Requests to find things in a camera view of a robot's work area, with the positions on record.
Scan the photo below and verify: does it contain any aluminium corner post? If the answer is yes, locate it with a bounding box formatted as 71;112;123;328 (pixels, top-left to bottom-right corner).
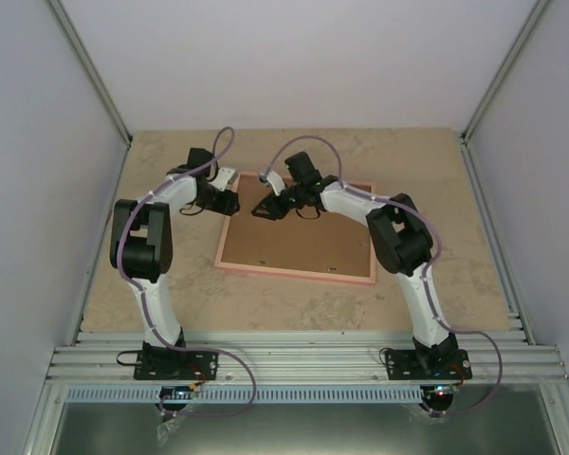
45;0;133;148
459;0;556;143

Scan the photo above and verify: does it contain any aluminium rail base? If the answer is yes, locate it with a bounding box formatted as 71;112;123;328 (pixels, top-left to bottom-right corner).
46;318;569;385

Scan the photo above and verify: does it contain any controller circuit board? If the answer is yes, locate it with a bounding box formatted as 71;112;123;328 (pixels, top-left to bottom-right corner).
158;382;203;401
425;382;461;396

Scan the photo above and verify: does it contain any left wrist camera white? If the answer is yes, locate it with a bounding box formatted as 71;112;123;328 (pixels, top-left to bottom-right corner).
211;167;239;191

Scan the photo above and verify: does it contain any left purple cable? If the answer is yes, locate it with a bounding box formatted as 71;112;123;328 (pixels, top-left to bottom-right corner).
113;126;258;421

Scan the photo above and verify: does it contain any right controller circuit board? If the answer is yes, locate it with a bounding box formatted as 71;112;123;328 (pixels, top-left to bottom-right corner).
425;382;461;396

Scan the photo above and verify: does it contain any pink wooden picture frame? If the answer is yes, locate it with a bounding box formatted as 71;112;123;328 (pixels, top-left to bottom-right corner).
213;171;377;286

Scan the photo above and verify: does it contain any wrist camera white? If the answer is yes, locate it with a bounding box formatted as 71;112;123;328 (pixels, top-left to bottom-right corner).
257;169;287;196
211;167;239;191

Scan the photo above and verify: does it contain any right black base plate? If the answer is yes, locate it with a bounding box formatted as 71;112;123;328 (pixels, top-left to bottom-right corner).
378;348;473;381

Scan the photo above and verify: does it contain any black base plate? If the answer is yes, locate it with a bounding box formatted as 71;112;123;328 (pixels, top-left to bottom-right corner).
133;349;219;382
378;348;473;381

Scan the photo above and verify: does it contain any left aluminium corner post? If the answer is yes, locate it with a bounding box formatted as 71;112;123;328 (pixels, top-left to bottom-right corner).
45;0;133;148

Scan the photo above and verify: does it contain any slotted grey cable duct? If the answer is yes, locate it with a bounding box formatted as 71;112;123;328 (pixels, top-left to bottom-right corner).
65;384;431;404

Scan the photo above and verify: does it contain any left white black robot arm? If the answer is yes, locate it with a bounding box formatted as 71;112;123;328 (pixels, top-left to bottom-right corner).
110;148;240;382

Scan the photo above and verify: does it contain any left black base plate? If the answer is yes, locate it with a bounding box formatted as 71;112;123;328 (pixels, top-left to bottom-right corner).
133;349;219;382

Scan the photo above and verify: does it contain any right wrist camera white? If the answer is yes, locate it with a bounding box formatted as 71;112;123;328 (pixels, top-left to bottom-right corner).
257;169;287;196

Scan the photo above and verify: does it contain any left controller circuit board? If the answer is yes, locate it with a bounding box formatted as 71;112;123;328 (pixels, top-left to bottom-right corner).
158;382;203;401

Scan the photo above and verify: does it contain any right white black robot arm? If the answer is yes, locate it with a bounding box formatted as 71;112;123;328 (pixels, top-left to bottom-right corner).
252;152;472;382

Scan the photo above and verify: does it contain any right aluminium corner post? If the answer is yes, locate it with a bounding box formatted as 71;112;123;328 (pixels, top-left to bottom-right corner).
459;0;556;143

